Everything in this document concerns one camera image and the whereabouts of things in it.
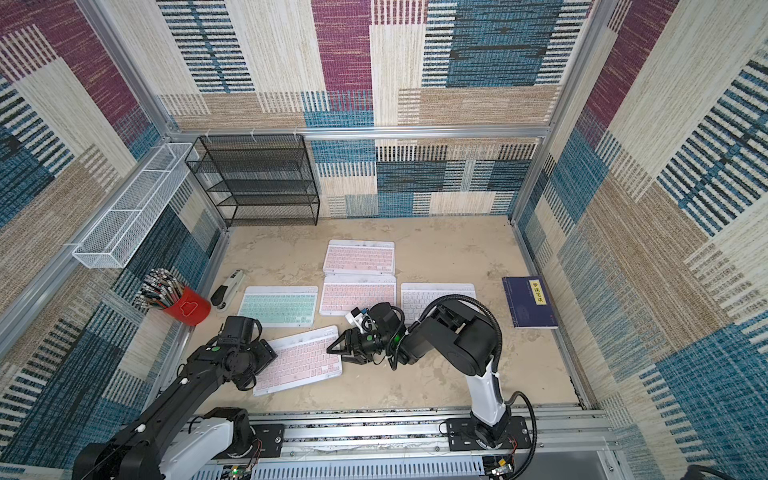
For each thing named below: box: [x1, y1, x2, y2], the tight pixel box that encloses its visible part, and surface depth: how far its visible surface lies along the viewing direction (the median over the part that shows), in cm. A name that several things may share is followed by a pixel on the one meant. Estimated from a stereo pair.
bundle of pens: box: [135, 268, 184, 309], surface depth 85 cm
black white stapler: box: [210, 269, 244, 312], surface depth 98 cm
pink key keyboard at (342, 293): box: [319, 275, 397, 316], surface depth 101 cm
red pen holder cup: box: [163, 287, 212, 327], surface depth 89 cm
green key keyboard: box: [237, 286, 319, 328], surface depth 99 cm
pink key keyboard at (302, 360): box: [253, 325, 343, 397], surface depth 86 cm
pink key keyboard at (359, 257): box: [323, 239, 395, 275], surface depth 110 cm
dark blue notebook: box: [502, 275, 559, 329], surface depth 99 cm
